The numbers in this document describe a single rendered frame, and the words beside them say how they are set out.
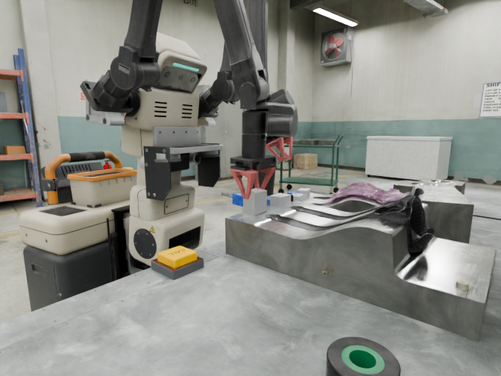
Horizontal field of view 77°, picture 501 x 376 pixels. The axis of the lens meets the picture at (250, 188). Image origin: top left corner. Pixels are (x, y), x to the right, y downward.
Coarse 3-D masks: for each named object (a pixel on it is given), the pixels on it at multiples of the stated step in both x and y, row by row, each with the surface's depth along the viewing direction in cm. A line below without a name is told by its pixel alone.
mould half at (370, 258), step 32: (256, 224) 70; (320, 224) 72; (352, 224) 57; (384, 224) 54; (256, 256) 70; (288, 256) 64; (320, 256) 59; (352, 256) 55; (384, 256) 51; (416, 256) 58; (448, 256) 59; (480, 256) 59; (352, 288) 56; (384, 288) 52; (416, 288) 49; (448, 288) 47; (480, 288) 47; (448, 320) 47; (480, 320) 44
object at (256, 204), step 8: (224, 192) 84; (240, 192) 80; (256, 192) 76; (264, 192) 77; (240, 200) 78; (248, 200) 76; (256, 200) 75; (264, 200) 78; (248, 208) 76; (256, 208) 76; (264, 208) 78
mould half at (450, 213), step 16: (432, 192) 93; (448, 192) 93; (336, 208) 93; (352, 208) 91; (368, 208) 89; (432, 208) 83; (448, 208) 81; (464, 208) 80; (432, 224) 83; (448, 224) 82; (464, 224) 81; (464, 240) 81
